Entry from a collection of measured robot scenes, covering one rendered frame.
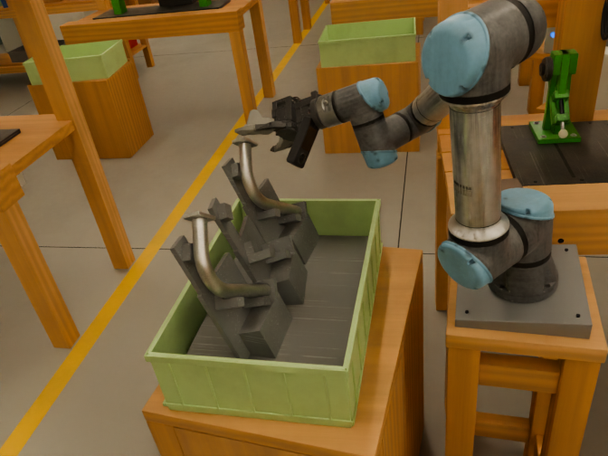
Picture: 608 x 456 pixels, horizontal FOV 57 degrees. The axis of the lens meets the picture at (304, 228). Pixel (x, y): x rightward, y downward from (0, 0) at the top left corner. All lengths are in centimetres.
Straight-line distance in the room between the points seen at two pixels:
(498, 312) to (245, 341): 56
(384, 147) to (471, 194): 28
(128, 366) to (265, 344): 146
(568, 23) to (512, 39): 110
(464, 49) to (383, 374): 71
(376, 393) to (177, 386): 42
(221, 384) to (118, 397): 138
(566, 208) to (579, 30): 68
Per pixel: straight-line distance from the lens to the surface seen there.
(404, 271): 154
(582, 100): 217
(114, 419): 245
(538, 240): 123
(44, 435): 254
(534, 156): 188
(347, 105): 124
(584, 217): 165
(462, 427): 152
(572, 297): 135
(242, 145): 139
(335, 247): 155
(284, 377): 110
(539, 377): 139
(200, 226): 111
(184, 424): 130
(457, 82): 93
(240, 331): 124
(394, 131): 128
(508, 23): 97
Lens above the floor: 174
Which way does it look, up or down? 33 degrees down
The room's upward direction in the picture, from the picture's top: 8 degrees counter-clockwise
